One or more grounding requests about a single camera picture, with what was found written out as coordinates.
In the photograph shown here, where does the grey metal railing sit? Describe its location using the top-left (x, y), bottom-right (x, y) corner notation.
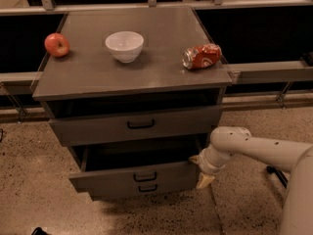
top-left (1, 0), bottom-right (313, 118)

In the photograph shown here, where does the grey bottom drawer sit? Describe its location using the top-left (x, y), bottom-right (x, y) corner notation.
top-left (87, 183), bottom-right (201, 202)

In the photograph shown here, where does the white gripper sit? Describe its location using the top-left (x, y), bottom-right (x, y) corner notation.
top-left (189, 145), bottom-right (233, 189)

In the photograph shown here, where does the grey drawer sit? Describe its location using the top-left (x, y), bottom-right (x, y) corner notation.
top-left (87, 183), bottom-right (201, 202)
top-left (69, 134), bottom-right (206, 194)
top-left (49, 106), bottom-right (221, 147)

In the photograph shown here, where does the white ceramic bowl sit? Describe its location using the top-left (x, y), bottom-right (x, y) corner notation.
top-left (105, 31), bottom-right (144, 63)

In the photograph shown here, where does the crushed red soda can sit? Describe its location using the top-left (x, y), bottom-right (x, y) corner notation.
top-left (182, 43), bottom-right (222, 70)

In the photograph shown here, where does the grey drawer cabinet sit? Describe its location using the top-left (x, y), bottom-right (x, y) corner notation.
top-left (31, 6), bottom-right (233, 202)

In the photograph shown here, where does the grey top drawer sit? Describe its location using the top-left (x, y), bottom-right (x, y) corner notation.
top-left (49, 106), bottom-right (221, 147)

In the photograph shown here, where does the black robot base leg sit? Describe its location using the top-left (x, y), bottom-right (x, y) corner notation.
top-left (266, 165), bottom-right (289, 187)

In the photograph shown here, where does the red apple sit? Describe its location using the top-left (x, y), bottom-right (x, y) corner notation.
top-left (44, 33), bottom-right (69, 58)

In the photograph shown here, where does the black object on floor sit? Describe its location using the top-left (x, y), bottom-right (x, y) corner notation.
top-left (31, 227), bottom-right (50, 235)

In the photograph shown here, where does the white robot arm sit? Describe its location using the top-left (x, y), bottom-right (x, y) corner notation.
top-left (190, 126), bottom-right (313, 235)

